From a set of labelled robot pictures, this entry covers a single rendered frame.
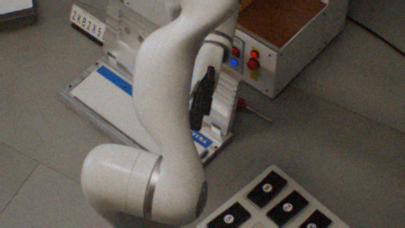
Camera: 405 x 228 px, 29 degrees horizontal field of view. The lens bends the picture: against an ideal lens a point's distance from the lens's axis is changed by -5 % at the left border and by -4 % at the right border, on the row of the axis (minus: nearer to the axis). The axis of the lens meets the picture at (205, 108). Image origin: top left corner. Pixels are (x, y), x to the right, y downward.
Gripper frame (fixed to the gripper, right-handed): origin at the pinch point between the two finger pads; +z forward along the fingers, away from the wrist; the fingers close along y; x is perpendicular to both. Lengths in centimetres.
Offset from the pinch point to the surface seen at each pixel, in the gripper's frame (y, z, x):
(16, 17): -58, -41, -52
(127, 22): -34, -35, -19
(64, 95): -48, -17, -31
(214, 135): -36.2, -11.5, 9.3
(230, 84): -21.7, -19.4, 8.6
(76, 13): -54, -45, -35
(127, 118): -42.1, -12.6, -12.8
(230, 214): -28.7, 10.3, 15.8
